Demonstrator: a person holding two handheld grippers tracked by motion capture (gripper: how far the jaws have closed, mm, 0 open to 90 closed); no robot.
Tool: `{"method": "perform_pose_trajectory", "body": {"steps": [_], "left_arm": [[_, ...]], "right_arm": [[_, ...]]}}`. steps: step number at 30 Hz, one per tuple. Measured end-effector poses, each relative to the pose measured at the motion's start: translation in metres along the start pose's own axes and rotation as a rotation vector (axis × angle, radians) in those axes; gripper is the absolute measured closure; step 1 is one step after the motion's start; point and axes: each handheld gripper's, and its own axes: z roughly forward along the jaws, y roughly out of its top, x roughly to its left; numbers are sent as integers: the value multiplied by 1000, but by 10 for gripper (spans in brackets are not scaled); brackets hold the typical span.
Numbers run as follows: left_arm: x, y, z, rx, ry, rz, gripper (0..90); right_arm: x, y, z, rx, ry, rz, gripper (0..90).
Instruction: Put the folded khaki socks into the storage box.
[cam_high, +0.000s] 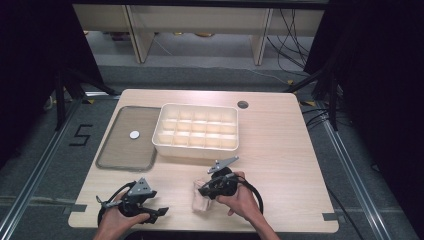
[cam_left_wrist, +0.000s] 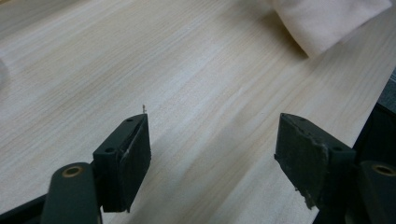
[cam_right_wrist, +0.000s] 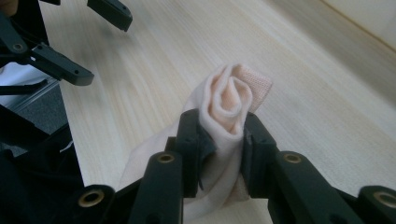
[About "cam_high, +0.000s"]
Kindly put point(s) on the person's left hand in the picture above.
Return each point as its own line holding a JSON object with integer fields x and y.
{"x": 115, "y": 225}

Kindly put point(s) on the grey tape strip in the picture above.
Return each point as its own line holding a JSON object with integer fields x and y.
{"x": 75, "y": 209}
{"x": 330, "y": 217}

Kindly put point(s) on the person's right hand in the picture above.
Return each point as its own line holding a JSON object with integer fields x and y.
{"x": 245, "y": 200}

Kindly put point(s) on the pink sock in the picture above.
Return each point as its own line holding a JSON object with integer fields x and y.
{"x": 201, "y": 203}

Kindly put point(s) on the black curtain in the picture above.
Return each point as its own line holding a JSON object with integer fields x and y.
{"x": 383, "y": 83}
{"x": 33, "y": 66}

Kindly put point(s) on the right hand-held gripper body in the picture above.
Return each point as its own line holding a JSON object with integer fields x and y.
{"x": 225, "y": 183}

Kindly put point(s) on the aluminium floor rail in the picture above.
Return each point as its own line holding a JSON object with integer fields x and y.
{"x": 353, "y": 180}
{"x": 36, "y": 173}

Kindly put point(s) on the white background desk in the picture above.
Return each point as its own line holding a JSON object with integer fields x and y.
{"x": 200, "y": 18}

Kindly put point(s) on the grey metal tray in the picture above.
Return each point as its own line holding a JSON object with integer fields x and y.
{"x": 128, "y": 153}

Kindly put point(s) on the white round sticker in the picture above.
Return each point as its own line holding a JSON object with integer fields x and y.
{"x": 134, "y": 134}

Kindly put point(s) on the white compartment storage box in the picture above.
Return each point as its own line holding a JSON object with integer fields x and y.
{"x": 196, "y": 151}

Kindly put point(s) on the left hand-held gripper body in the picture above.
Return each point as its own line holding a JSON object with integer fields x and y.
{"x": 138, "y": 191}

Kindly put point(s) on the yellow floor tape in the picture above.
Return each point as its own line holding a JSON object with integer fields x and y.
{"x": 308, "y": 103}
{"x": 88, "y": 101}

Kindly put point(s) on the black metal stand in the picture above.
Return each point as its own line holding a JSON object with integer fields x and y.
{"x": 333, "y": 100}
{"x": 60, "y": 100}

